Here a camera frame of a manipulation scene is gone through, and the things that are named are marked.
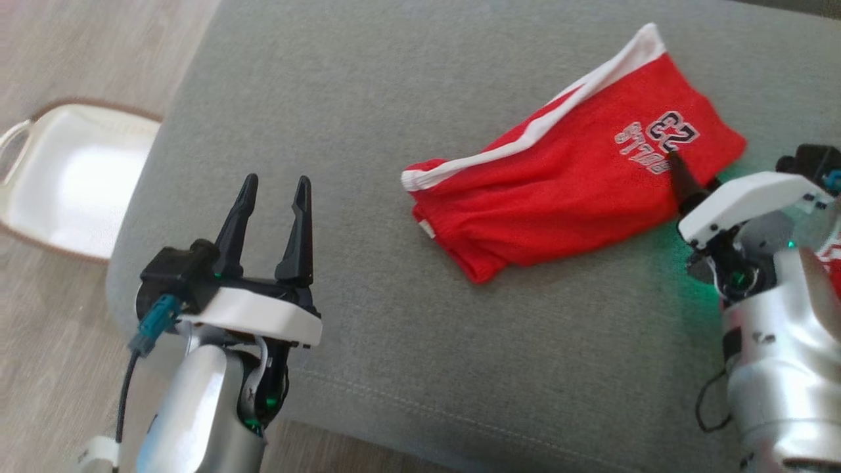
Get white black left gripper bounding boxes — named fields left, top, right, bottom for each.
left=176, top=173, right=323, bottom=428

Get red white Bulls shorts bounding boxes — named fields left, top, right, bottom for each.
left=401, top=23, right=748, bottom=285

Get grey sofa seat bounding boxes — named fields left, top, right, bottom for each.
left=105, top=0, right=841, bottom=473

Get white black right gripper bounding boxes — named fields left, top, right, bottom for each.
left=666, top=150, right=836, bottom=304

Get red Bulls 23 jersey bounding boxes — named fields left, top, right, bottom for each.
left=815, top=230, right=841, bottom=298

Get grey sofa back cushion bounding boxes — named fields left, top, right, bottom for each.
left=729, top=0, right=841, bottom=19

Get white laundry basket brown rim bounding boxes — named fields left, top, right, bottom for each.
left=0, top=98, right=164, bottom=265

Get left black cable teal plug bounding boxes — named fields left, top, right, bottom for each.
left=78, top=293, right=183, bottom=471

